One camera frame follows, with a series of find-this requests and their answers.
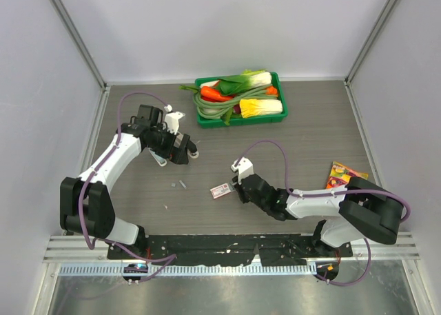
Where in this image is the green bok choy toy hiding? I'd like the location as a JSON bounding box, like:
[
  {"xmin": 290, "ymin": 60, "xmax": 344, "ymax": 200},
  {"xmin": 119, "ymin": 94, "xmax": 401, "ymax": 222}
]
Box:
[{"xmin": 214, "ymin": 70, "xmax": 272, "ymax": 95}]

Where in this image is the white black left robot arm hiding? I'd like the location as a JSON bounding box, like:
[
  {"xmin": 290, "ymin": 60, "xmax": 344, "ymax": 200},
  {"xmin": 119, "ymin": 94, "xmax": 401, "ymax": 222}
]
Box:
[{"xmin": 59, "ymin": 105, "xmax": 198, "ymax": 259}]

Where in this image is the yellow napa cabbage toy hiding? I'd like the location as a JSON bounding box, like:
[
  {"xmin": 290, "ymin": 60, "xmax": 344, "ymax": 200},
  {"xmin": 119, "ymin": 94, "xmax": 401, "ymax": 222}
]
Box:
[{"xmin": 239, "ymin": 99, "xmax": 283, "ymax": 119}]

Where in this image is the Fox's candy bag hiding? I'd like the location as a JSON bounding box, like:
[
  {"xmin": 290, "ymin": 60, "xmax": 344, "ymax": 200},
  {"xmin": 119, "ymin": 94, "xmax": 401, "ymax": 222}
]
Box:
[{"xmin": 326, "ymin": 161, "xmax": 369, "ymax": 189}]

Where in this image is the green long beans toy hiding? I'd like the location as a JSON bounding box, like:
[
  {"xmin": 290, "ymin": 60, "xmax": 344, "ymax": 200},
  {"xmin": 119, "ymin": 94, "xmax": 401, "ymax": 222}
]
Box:
[{"xmin": 180, "ymin": 85, "xmax": 282, "ymax": 125}]

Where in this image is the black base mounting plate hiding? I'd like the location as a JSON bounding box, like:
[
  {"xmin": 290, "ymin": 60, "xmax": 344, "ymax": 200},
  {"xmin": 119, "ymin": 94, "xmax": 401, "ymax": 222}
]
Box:
[{"xmin": 107, "ymin": 234, "xmax": 353, "ymax": 267}]

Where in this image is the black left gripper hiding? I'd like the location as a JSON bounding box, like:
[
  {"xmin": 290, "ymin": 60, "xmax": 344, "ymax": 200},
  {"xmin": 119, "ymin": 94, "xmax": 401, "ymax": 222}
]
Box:
[{"xmin": 147, "ymin": 123, "xmax": 189, "ymax": 164}]

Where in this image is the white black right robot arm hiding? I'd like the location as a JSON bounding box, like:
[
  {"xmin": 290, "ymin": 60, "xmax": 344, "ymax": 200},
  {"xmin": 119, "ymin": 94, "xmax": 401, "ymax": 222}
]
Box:
[{"xmin": 232, "ymin": 174, "xmax": 409, "ymax": 256}]

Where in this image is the white cable duct rail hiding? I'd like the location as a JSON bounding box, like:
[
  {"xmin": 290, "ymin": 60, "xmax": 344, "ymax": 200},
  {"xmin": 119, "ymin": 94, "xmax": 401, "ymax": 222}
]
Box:
[{"xmin": 59, "ymin": 262, "xmax": 316, "ymax": 277}]

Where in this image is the green plastic tray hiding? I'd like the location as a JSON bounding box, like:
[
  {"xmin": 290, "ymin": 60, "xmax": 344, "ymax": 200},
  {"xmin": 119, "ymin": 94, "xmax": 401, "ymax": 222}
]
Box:
[{"xmin": 188, "ymin": 70, "xmax": 289, "ymax": 128}]

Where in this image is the red white staple box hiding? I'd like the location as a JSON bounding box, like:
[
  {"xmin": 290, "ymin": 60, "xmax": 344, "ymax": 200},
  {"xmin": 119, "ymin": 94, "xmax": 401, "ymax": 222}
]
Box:
[{"xmin": 210, "ymin": 183, "xmax": 234, "ymax": 200}]

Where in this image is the orange carrot toy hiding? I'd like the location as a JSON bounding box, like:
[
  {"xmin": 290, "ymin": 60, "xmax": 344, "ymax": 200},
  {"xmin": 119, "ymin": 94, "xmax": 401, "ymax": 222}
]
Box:
[{"xmin": 200, "ymin": 86, "xmax": 234, "ymax": 103}]

